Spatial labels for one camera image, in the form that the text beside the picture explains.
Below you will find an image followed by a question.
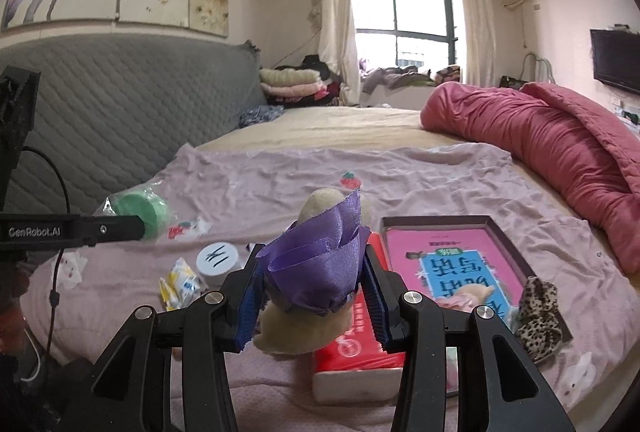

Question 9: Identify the leopard print scrunchie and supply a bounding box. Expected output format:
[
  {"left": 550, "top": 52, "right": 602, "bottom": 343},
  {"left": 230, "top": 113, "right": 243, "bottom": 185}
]
[{"left": 514, "top": 276, "right": 563, "bottom": 363}]

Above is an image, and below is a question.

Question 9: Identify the green puff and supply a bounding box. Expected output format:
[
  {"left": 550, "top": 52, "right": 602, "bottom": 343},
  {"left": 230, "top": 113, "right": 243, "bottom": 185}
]
[{"left": 93, "top": 180, "right": 176, "bottom": 241}]

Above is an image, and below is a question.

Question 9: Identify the beige teddy pink bow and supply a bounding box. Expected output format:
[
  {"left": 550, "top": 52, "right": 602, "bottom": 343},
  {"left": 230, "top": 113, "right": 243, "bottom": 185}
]
[{"left": 435, "top": 284, "right": 495, "bottom": 313}]

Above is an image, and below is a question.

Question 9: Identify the yellow white snack packet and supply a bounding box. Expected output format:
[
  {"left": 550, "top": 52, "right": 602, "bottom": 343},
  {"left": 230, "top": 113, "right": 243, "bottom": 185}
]
[{"left": 158, "top": 258, "right": 206, "bottom": 311}]

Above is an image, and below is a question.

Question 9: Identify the red tissue pack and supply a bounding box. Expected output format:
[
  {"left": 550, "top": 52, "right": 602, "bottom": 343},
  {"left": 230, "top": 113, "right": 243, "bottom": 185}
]
[{"left": 311, "top": 231, "right": 407, "bottom": 405}]

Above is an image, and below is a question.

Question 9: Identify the beige teddy purple bow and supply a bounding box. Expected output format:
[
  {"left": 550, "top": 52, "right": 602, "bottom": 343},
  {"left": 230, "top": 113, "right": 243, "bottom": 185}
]
[{"left": 253, "top": 187, "right": 371, "bottom": 356}]

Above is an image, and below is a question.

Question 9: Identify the pale blue tissue pack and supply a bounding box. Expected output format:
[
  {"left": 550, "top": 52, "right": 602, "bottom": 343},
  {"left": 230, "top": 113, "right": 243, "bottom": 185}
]
[{"left": 503, "top": 305, "right": 520, "bottom": 332}]

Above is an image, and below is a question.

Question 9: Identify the person's hand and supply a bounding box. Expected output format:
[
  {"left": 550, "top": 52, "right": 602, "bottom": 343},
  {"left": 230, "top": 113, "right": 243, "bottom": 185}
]
[{"left": 0, "top": 262, "right": 29, "bottom": 355}]

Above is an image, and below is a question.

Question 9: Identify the grey quilted headboard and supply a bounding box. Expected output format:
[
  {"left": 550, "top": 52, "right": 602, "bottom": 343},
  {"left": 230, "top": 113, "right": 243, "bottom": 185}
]
[{"left": 1, "top": 34, "right": 265, "bottom": 215}]

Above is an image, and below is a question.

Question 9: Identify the white round labelled jar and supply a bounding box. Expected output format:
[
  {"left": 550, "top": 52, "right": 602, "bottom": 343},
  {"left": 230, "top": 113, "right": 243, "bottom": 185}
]
[{"left": 195, "top": 241, "right": 242, "bottom": 289}]

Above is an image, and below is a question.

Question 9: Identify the lilac strawberry print blanket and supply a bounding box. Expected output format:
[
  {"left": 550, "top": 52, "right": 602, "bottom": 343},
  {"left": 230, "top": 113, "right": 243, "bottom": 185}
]
[{"left": 21, "top": 143, "right": 639, "bottom": 409}]

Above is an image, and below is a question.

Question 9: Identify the dark patterned cloth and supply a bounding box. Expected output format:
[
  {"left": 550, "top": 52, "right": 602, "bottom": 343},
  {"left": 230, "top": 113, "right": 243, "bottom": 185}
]
[{"left": 239, "top": 105, "right": 284, "bottom": 128}]

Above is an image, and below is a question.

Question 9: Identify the pink rolled duvet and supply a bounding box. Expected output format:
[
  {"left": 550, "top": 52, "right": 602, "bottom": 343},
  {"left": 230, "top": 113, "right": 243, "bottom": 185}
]
[{"left": 421, "top": 82, "right": 639, "bottom": 275}]

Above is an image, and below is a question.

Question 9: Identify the folded blankets stack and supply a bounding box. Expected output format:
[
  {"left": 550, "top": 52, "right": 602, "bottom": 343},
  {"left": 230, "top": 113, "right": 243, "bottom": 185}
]
[{"left": 259, "top": 68, "right": 328, "bottom": 104}]

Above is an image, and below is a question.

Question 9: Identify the beige bed sheet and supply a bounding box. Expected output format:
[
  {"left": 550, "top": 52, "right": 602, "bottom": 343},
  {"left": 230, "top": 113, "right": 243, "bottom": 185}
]
[{"left": 194, "top": 104, "right": 640, "bottom": 293}]

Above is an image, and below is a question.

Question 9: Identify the clothes pile on sill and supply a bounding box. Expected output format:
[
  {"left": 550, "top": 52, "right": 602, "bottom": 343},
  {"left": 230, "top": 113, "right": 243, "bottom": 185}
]
[{"left": 362, "top": 65, "right": 461, "bottom": 94}]

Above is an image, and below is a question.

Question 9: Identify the right cream curtain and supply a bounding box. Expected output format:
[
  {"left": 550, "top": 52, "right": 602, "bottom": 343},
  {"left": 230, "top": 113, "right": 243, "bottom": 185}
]
[{"left": 462, "top": 0, "right": 497, "bottom": 87}]

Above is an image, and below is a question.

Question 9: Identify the cream curtain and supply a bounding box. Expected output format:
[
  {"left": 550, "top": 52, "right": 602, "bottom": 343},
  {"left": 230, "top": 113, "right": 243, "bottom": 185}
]
[
  {"left": 462, "top": 0, "right": 497, "bottom": 87},
  {"left": 308, "top": 0, "right": 361, "bottom": 105}
]

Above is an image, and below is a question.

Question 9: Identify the left cream curtain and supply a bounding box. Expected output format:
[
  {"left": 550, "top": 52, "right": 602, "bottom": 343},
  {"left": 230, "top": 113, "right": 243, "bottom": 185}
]
[{"left": 308, "top": 0, "right": 361, "bottom": 105}]

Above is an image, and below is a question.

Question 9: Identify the black cable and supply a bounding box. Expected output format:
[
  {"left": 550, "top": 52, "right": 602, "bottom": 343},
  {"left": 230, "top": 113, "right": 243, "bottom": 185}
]
[{"left": 19, "top": 145, "right": 73, "bottom": 365}]

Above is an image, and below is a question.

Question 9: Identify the black wall television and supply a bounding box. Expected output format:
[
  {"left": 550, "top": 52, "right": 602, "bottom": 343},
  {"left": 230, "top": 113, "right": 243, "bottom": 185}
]
[{"left": 590, "top": 29, "right": 640, "bottom": 94}]

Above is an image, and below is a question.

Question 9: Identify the window with dark frame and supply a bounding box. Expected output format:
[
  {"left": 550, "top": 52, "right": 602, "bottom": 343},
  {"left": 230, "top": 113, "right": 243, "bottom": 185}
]
[{"left": 352, "top": 0, "right": 457, "bottom": 73}]

